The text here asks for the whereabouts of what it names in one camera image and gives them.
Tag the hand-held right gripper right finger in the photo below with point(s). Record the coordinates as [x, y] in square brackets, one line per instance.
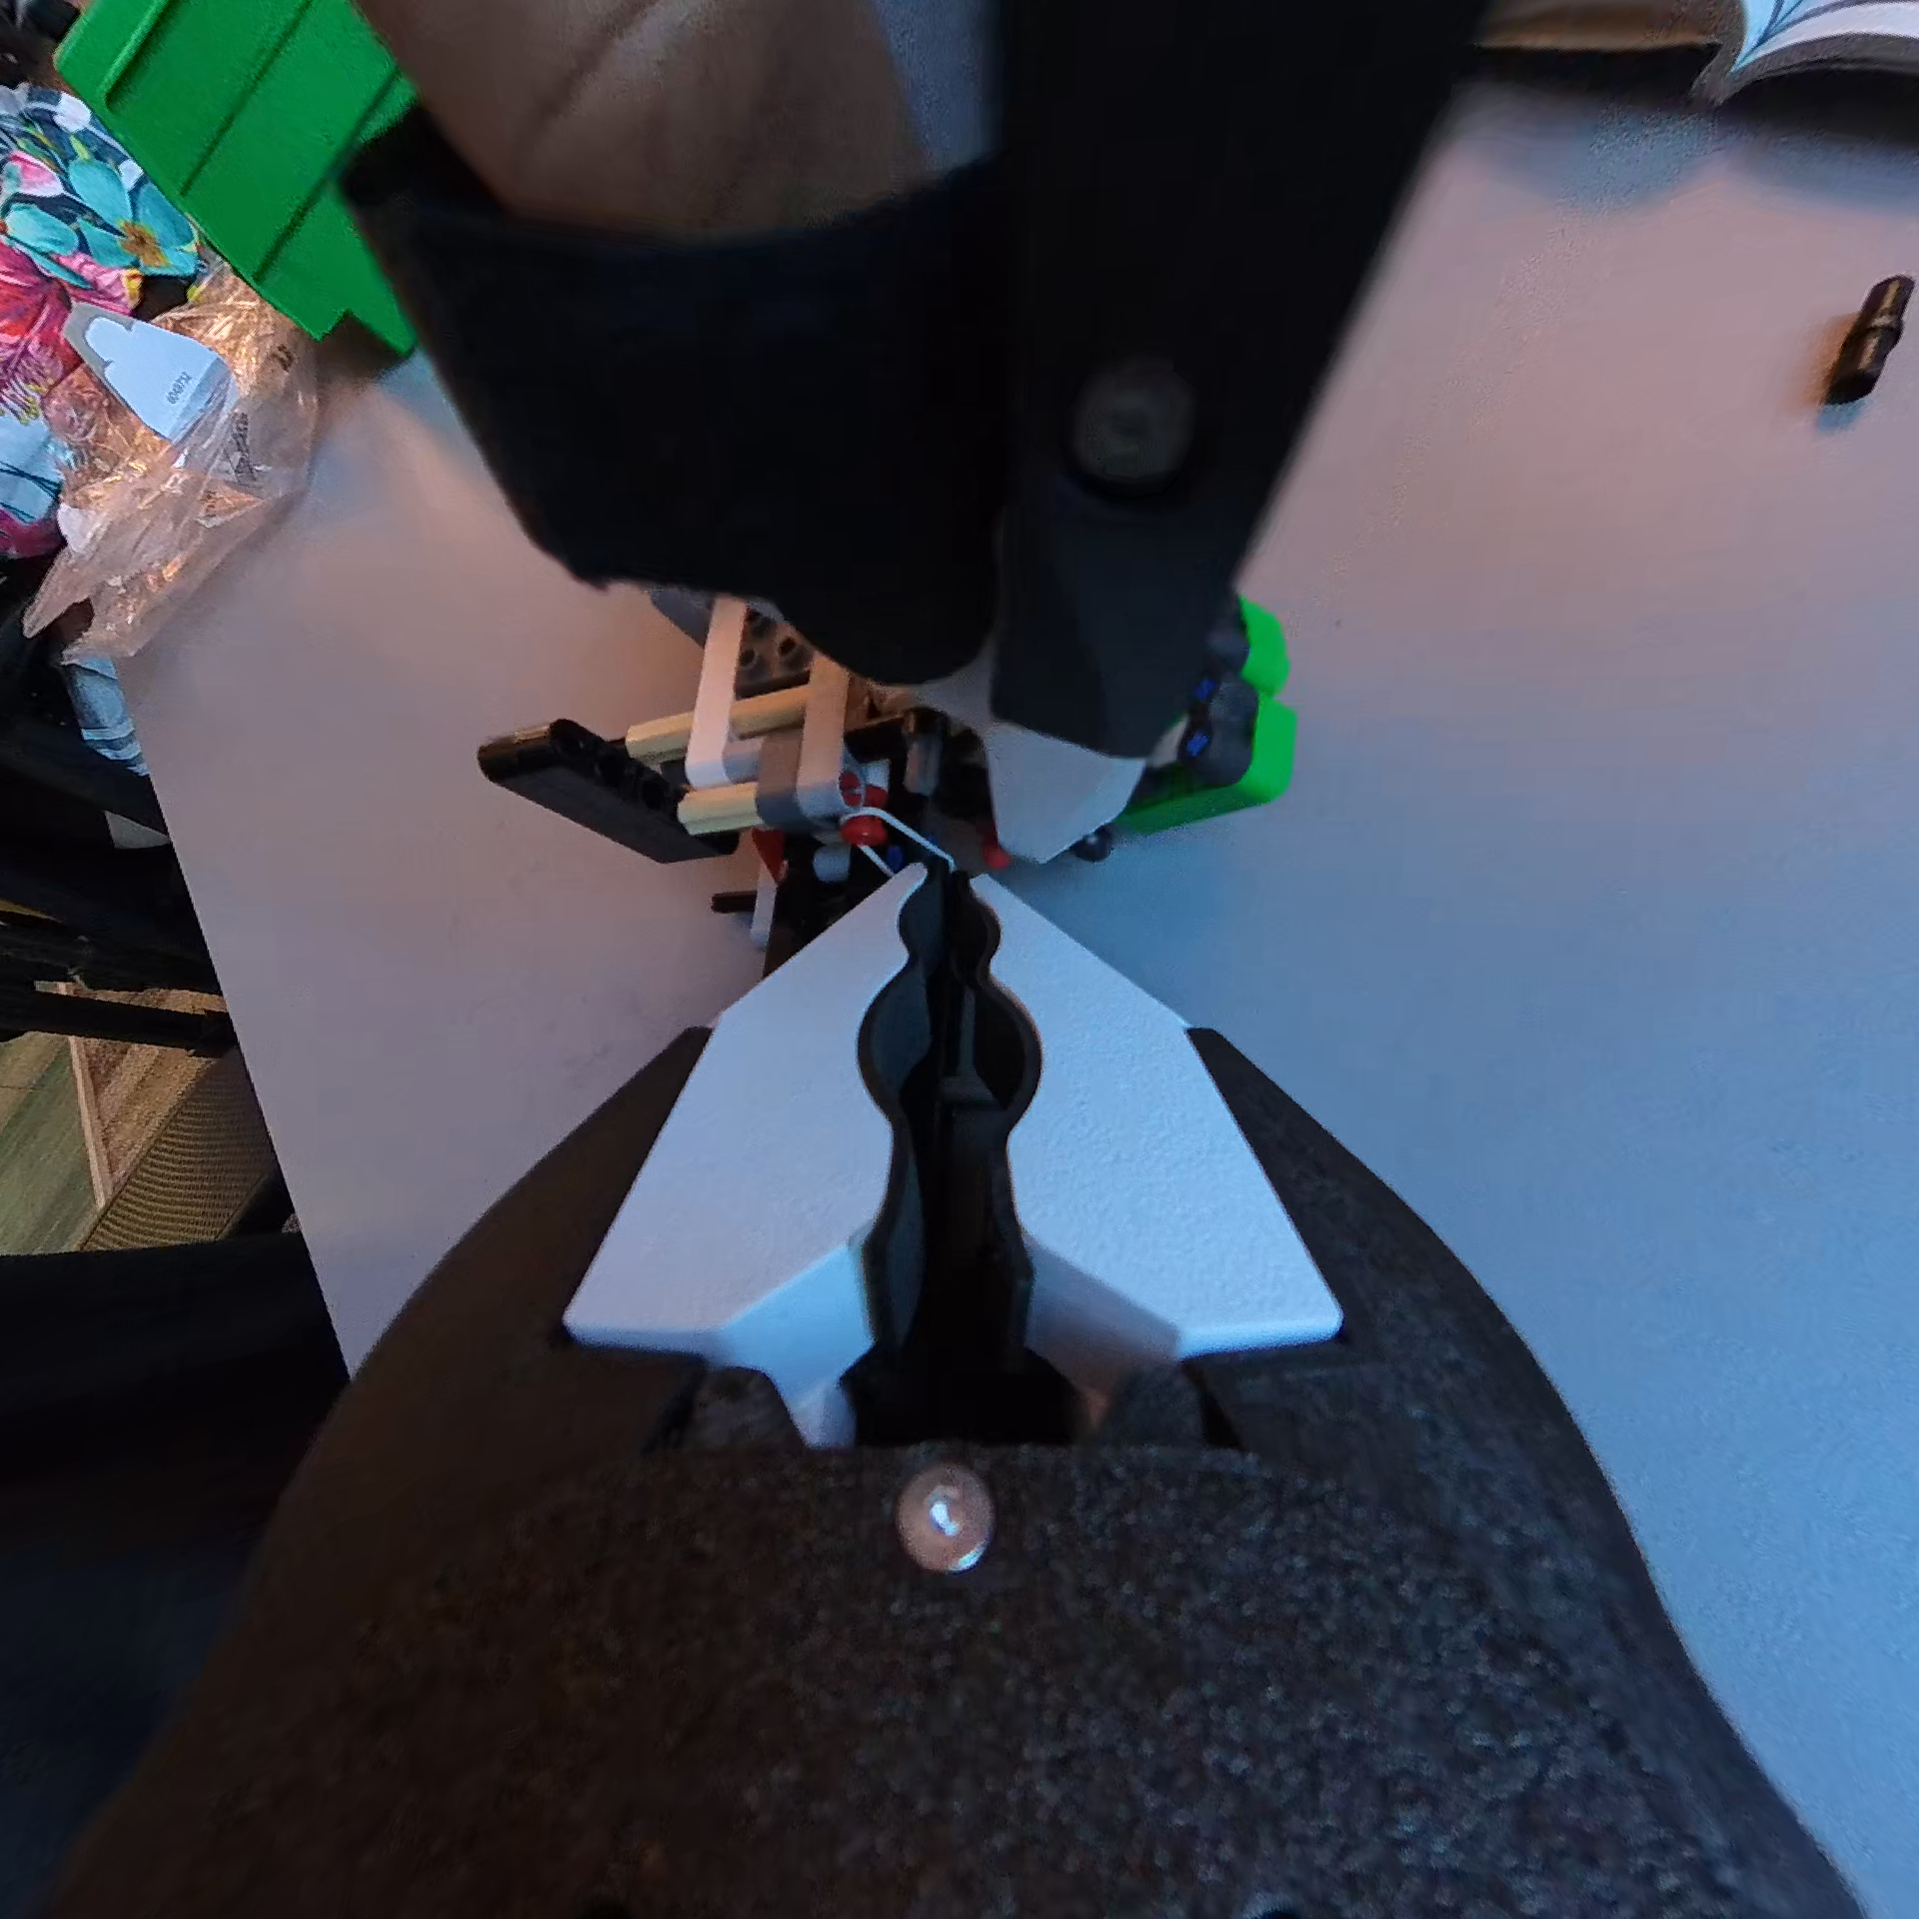
[1153, 1186]

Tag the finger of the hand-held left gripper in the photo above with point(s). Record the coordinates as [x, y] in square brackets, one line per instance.
[1057, 795]

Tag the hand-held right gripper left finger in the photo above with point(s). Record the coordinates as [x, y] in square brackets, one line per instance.
[748, 1170]

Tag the lego truck model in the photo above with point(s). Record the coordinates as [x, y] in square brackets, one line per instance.
[598, 772]

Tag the lego instruction booklet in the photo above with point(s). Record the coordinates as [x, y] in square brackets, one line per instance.
[1800, 37]

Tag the green plastic bin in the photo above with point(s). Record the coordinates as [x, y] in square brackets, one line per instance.
[225, 136]

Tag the black lego pin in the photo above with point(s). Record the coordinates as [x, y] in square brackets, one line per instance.
[1869, 339]

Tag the person's left hand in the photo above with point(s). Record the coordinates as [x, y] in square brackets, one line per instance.
[643, 104]

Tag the crumpled empty plastic bag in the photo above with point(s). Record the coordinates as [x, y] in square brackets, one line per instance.
[180, 479]

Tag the floral printed bag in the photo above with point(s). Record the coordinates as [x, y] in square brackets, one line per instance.
[61, 227]

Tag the black chair frame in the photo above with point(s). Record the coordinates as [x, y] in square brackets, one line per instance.
[89, 898]

